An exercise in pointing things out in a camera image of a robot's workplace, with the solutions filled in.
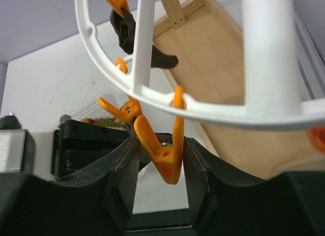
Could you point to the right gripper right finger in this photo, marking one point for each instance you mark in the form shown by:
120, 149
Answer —
224, 200

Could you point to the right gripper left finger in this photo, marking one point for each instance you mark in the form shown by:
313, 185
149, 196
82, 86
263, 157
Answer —
96, 200

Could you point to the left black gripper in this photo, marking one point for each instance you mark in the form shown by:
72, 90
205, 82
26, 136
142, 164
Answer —
78, 143

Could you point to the black sock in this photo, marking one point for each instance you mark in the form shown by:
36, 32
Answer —
125, 28

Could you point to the white round sock hanger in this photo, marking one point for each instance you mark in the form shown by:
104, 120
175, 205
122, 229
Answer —
274, 95

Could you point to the orange clip top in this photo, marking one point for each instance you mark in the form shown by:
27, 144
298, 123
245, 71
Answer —
118, 5

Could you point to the wooden drying rack frame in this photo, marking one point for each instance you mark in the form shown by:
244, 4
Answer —
208, 44

